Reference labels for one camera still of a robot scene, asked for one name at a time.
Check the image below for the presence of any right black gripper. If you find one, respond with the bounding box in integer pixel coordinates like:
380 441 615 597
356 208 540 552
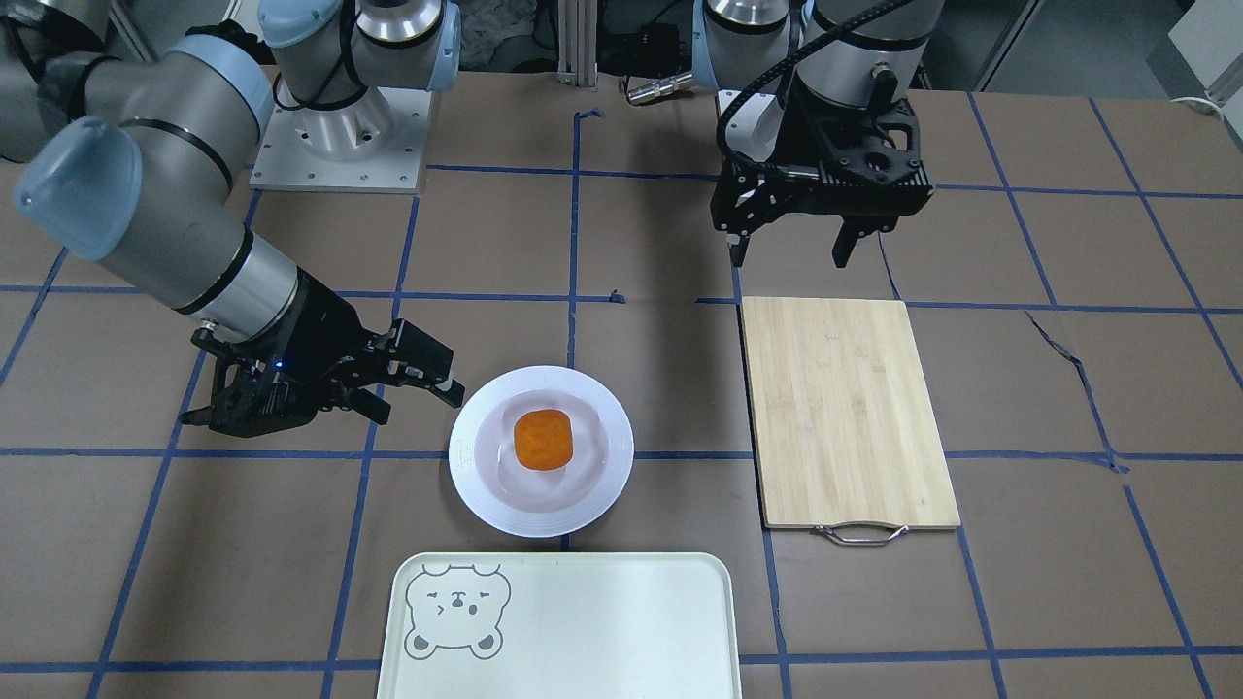
181 272 465 438

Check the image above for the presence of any wooden cutting board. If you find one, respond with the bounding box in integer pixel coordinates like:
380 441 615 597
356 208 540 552
740 296 960 541

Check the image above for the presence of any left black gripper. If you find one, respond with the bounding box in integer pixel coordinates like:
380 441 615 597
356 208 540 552
711 92 935 269

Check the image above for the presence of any brown paper table mat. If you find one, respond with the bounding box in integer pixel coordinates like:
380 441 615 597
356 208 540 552
1 73 1242 698

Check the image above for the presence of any cream bear tray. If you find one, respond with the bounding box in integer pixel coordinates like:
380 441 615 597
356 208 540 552
377 552 742 698

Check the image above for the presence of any orange fruit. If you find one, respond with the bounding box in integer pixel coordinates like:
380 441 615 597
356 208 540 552
512 409 574 471

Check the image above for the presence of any silver metal cylinder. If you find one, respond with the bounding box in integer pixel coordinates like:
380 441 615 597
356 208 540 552
619 72 697 107

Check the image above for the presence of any white round plate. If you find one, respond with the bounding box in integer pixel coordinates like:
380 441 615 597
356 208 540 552
449 366 634 537

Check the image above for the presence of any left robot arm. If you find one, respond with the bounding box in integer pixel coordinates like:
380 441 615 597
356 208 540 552
692 1 942 267

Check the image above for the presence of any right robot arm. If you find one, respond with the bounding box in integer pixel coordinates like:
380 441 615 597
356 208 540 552
2 1 462 438

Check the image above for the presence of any aluminium frame post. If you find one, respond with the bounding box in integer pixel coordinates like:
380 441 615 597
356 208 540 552
556 0 599 91

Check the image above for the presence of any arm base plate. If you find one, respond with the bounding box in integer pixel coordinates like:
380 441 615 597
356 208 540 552
250 87 438 194
717 87 778 147

